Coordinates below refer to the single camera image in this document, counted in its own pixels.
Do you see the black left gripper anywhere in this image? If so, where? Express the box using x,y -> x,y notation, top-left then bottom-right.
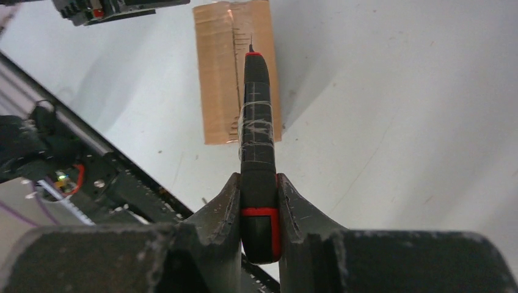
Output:
53,0 -> 190,26

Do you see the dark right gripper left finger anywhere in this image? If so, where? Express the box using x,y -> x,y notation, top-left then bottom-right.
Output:
1,174 -> 241,292

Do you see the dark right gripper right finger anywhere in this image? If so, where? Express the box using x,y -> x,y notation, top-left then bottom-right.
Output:
278,174 -> 517,292

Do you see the brown cardboard express box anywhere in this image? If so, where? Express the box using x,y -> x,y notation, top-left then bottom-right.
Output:
192,1 -> 282,145

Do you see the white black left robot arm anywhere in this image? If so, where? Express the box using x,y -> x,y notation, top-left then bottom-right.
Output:
1,1 -> 188,179

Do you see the left controller board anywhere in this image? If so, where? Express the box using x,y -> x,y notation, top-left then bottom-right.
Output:
53,164 -> 86,198

